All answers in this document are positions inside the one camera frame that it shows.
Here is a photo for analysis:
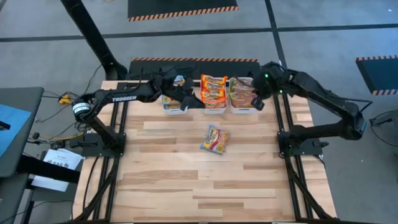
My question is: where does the blue sheet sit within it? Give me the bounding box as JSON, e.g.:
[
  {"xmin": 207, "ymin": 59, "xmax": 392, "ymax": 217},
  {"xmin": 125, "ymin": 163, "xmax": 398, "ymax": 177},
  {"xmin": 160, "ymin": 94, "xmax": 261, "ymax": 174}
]
[{"xmin": 0, "ymin": 104, "xmax": 32, "ymax": 156}]

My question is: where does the grey shelf board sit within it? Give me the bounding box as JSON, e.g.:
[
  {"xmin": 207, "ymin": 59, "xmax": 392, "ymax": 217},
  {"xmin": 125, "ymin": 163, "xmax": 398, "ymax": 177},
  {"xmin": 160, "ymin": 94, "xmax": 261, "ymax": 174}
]
[{"xmin": 0, "ymin": 172, "xmax": 30, "ymax": 224}]

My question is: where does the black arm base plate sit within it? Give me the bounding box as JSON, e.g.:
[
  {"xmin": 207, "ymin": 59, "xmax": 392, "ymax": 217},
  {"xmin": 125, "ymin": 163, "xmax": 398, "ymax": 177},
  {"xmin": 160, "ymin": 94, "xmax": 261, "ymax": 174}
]
[
  {"xmin": 277, "ymin": 130, "xmax": 330, "ymax": 156},
  {"xmin": 68, "ymin": 132, "xmax": 127, "ymax": 158}
]

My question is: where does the black camera stand pole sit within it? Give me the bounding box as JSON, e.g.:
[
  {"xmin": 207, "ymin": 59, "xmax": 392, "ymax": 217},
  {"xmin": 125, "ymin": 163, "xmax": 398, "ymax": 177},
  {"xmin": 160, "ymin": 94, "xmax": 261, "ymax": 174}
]
[{"xmin": 60, "ymin": 0, "xmax": 129, "ymax": 81}]

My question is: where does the black crossbar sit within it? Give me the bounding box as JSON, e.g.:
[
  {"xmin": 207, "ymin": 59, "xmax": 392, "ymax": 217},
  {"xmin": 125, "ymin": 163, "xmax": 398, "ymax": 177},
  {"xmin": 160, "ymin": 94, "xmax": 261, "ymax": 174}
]
[{"xmin": 15, "ymin": 154, "xmax": 81, "ymax": 184}]

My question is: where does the white printed paper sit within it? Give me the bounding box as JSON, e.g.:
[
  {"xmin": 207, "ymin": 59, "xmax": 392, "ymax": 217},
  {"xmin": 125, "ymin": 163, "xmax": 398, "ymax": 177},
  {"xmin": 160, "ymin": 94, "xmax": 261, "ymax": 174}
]
[{"xmin": 30, "ymin": 148, "xmax": 84, "ymax": 192}]

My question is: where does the white plastic bin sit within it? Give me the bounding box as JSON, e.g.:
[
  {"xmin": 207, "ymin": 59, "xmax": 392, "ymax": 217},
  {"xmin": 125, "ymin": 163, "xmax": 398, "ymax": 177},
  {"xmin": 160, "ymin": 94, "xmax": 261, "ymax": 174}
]
[
  {"xmin": 160, "ymin": 93, "xmax": 187, "ymax": 115},
  {"xmin": 229, "ymin": 77, "xmax": 259, "ymax": 115},
  {"xmin": 200, "ymin": 81, "xmax": 228, "ymax": 115}
]

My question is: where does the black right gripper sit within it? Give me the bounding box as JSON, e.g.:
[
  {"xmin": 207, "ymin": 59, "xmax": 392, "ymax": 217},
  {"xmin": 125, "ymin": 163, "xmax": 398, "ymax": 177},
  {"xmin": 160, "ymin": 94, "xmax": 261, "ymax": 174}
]
[{"xmin": 250, "ymin": 77, "xmax": 276, "ymax": 112}]

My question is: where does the grey side table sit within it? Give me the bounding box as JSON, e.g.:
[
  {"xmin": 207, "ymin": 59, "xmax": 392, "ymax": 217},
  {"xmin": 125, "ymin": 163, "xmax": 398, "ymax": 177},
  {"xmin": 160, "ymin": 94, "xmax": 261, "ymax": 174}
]
[{"xmin": 0, "ymin": 86, "xmax": 44, "ymax": 178}]

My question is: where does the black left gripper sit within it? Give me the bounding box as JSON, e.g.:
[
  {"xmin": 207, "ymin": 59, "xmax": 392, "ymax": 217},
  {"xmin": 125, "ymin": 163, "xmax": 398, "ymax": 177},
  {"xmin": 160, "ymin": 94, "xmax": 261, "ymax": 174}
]
[{"xmin": 166, "ymin": 83, "xmax": 206, "ymax": 112}]

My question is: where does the black mat hazard-striped edge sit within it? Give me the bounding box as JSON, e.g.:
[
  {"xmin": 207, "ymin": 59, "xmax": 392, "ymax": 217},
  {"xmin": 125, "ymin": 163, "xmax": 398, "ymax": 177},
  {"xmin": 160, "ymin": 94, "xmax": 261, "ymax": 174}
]
[
  {"xmin": 126, "ymin": 57, "xmax": 261, "ymax": 82},
  {"xmin": 355, "ymin": 55, "xmax": 398, "ymax": 96},
  {"xmin": 127, "ymin": 0, "xmax": 239, "ymax": 22}
]

